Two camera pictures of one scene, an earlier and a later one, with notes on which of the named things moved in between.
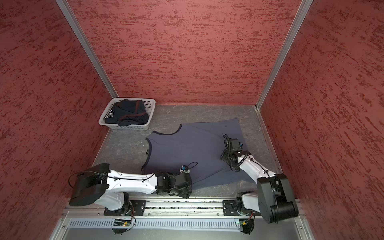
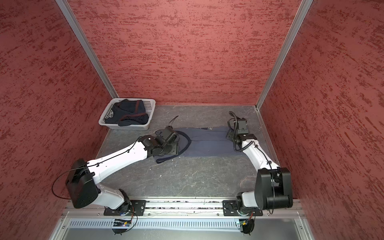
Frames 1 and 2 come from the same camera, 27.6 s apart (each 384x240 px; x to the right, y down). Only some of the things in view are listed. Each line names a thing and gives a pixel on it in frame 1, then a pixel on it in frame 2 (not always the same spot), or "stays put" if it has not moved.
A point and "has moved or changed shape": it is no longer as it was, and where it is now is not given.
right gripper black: x=224 y=156 -> x=229 y=135
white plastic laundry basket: x=149 y=105 stays put
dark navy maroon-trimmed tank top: x=126 y=112 stays put
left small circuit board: x=122 y=222 stays put
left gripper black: x=186 y=192 -> x=175 y=149
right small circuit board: x=243 y=223 stays put
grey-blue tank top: x=196 y=148 has moved or changed shape
